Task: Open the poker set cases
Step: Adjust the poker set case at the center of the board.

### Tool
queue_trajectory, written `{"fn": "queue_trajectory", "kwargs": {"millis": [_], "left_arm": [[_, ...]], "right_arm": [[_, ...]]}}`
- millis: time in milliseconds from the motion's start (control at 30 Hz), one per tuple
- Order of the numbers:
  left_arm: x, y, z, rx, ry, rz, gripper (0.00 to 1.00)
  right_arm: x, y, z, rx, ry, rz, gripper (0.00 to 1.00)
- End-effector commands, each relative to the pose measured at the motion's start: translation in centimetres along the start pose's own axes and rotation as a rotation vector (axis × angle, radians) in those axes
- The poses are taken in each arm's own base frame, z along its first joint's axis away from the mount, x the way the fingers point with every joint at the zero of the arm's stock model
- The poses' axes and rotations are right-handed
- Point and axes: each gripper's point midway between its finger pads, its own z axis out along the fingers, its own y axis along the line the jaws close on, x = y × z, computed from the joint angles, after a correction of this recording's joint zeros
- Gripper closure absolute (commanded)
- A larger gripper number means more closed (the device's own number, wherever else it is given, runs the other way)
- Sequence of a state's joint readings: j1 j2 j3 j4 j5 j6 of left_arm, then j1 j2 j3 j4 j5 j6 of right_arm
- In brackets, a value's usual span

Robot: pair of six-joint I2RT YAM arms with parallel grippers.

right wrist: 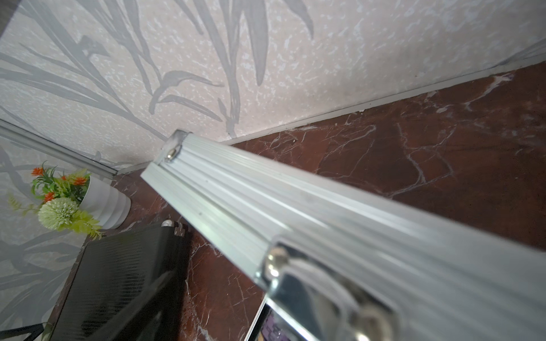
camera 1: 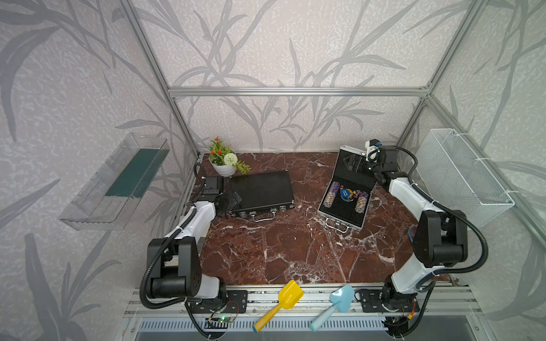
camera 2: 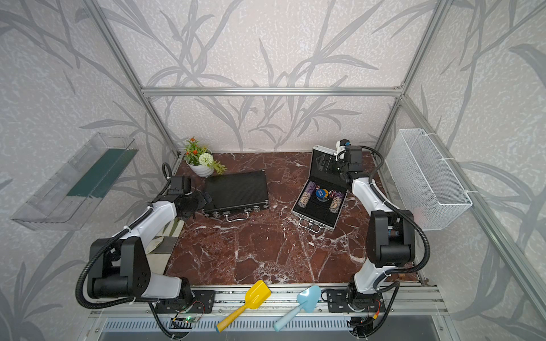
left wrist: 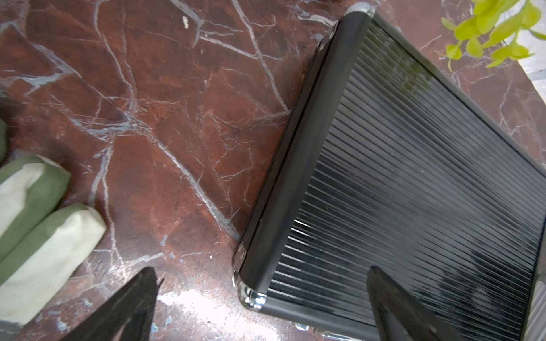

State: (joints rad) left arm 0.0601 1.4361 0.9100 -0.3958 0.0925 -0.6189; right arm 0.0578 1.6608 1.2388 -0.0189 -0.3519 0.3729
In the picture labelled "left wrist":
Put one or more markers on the black poker set case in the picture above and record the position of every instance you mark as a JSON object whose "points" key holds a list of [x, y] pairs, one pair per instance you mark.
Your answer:
{"points": [[386, 165]]}

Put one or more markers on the potted plant white pot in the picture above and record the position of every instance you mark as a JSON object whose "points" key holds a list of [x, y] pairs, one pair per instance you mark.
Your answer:
{"points": [[497, 32]]}

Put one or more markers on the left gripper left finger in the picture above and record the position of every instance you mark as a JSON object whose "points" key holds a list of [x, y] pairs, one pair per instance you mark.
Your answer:
{"points": [[129, 313]]}

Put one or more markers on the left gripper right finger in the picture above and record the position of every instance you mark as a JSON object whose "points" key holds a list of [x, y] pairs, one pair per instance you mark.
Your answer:
{"points": [[399, 315]]}

